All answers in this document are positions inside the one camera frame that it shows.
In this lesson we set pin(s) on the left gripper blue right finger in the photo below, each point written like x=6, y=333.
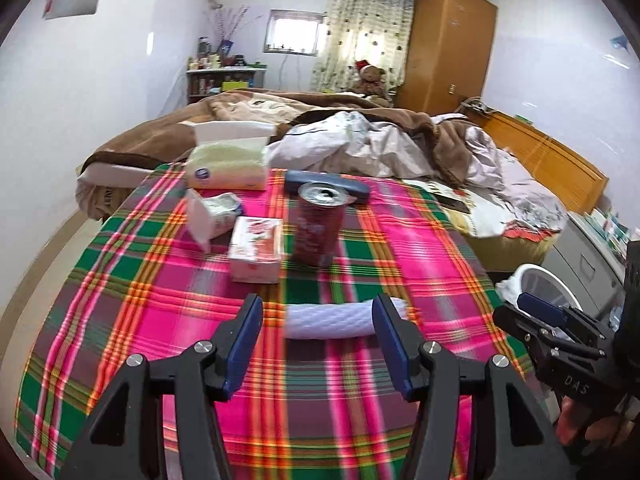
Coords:
x=400, y=341

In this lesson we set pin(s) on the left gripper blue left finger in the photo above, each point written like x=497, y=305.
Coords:
x=237, y=339

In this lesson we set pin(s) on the lavender foam fruit net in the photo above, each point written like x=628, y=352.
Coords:
x=329, y=321

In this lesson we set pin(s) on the white yogurt cup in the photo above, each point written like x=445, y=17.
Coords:
x=210, y=217

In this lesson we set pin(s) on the dark red can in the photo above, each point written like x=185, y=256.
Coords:
x=319, y=218

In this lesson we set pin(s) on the white round trash bin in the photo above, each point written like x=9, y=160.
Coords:
x=534, y=293

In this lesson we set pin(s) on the person's right hand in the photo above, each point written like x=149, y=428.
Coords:
x=578, y=425

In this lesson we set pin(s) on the pink white small carton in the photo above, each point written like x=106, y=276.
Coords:
x=256, y=250

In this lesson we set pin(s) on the grey drawer cabinet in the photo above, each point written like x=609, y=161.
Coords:
x=582, y=261

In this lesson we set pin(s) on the pink plaid tablecloth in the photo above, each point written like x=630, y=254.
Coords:
x=315, y=342

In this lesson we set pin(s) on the items on cabinet top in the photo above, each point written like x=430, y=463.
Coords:
x=615, y=235

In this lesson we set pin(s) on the dark blue glasses case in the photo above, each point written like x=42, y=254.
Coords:
x=359, y=191

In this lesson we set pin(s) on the black smartphone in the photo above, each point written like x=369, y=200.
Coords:
x=451, y=203

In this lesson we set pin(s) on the tissue pack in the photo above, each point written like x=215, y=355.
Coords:
x=229, y=155

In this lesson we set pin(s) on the floral bed sheet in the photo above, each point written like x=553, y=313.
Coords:
x=491, y=216

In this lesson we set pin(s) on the wooden headboard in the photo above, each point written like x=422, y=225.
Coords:
x=571, y=177

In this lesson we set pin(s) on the brown blanket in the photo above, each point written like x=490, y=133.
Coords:
x=168, y=139

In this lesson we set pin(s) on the light purple duvet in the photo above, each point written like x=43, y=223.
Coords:
x=348, y=143

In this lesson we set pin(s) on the cluttered shelf desk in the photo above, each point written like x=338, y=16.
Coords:
x=203, y=81

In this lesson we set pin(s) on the teddy bear with red hat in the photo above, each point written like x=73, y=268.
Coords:
x=370, y=84

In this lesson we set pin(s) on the small window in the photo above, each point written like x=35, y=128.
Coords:
x=293, y=32

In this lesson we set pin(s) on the vase with branches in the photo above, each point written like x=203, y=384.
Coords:
x=226, y=22

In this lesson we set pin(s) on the wooden wardrobe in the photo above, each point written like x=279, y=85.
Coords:
x=448, y=54

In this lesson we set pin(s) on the patterned curtain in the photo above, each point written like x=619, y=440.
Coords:
x=376, y=31

